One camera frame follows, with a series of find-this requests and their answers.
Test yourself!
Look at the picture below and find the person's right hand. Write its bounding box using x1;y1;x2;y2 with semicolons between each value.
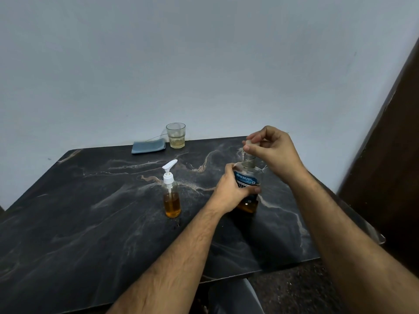
242;125;309;186

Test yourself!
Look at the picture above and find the person's left hand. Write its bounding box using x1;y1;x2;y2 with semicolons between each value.
209;163;262;215

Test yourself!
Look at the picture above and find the clear bottle cap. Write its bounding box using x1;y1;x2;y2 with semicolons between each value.
244;138;260;161

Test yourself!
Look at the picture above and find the blue label amber liquid bottle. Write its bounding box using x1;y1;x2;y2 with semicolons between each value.
229;153;264;215

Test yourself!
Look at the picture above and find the person's right forearm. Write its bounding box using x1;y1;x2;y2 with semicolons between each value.
288;171;419;314

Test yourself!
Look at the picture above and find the person's left forearm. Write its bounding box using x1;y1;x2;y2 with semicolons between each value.
105;200;230;314

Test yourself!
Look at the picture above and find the glass tumbler with yellowish liquid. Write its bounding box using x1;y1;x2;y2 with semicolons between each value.
166;122;186;149

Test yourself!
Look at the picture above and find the amber liquid pump bottle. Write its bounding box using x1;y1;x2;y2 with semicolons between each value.
162;159;181;219

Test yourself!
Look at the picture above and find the folded blue cloth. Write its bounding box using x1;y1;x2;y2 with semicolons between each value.
131;138;167;155

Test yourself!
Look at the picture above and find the clear table corner guard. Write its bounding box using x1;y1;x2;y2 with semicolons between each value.
362;222;386;246

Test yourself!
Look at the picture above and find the dark brown wooden door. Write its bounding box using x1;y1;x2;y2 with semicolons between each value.
337;37;419;268

